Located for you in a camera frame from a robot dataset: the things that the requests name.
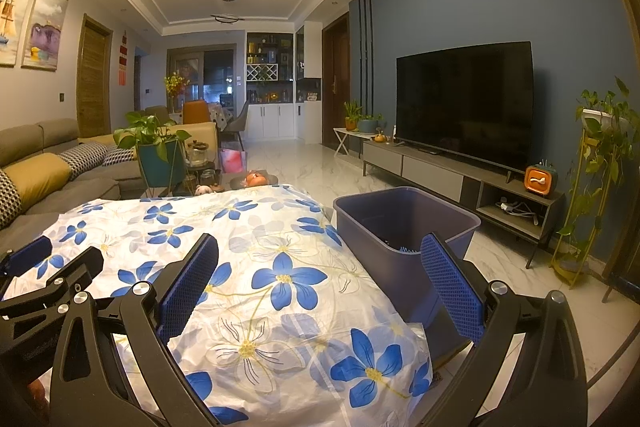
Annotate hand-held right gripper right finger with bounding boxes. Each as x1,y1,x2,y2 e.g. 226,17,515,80
420,233,588,427

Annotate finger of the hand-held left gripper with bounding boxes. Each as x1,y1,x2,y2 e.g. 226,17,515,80
0,247,106,322
0,236,54,280

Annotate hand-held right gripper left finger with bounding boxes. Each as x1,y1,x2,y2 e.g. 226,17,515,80
49,233,221,427

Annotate purple plastic bin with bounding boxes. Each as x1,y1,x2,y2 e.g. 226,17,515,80
332,186,482,363

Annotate houndstooth cushion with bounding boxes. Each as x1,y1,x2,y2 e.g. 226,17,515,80
0,169,24,230

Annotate blue floral tablecloth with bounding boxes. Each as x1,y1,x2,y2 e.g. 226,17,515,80
0,184,433,427

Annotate yellow cushion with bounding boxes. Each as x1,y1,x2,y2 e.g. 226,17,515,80
2,152,73,208

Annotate grey sofa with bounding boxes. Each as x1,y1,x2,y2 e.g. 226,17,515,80
0,118,151,253

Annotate grey patterned cushion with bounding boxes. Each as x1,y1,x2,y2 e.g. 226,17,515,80
59,142,108,180

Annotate dark coffee table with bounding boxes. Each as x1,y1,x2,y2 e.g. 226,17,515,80
140,169,281,198

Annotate striped cushion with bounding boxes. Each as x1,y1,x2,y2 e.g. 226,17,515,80
102,147,136,168

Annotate grey television cabinet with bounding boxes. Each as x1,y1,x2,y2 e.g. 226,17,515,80
362,139,566,269

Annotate potted plant in teal pot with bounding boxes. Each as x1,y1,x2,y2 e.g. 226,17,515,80
113,112,193,195

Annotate glass jar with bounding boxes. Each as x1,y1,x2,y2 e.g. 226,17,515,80
186,141,210,168

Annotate pink gift bag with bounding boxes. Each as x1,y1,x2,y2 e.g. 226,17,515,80
218,148,247,174

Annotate orange small clock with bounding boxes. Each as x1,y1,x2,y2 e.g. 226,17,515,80
524,161,556,198

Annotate yellow metal plant stand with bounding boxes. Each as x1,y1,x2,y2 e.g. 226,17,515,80
550,127,621,290

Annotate grey dining chair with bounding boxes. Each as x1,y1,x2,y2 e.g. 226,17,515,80
220,99,249,142

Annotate orange dining chair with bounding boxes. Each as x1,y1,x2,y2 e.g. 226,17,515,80
182,100,210,125

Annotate black television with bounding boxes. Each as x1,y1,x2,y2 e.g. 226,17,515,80
396,41,534,172

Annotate white folding stand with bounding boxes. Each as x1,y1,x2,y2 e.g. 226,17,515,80
333,127,376,158

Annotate white display cabinet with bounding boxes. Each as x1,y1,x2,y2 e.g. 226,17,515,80
245,22,323,142

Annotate light wooden door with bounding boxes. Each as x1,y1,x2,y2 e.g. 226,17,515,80
76,13,113,138

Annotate plant in orange pot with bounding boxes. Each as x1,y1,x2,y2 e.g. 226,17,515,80
343,100,362,131

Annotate yellow flowers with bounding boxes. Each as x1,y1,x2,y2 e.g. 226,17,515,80
164,72,190,96

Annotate trailing green plant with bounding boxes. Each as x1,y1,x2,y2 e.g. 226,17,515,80
557,77,636,238

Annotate purple abstract painting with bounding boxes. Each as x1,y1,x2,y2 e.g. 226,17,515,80
21,0,69,70

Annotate sailing ship painting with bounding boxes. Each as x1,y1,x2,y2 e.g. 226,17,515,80
0,0,37,68

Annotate dark wooden door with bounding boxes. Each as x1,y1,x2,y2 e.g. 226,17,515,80
321,13,351,148

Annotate red wall decoration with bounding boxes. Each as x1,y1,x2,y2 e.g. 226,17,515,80
119,32,130,86

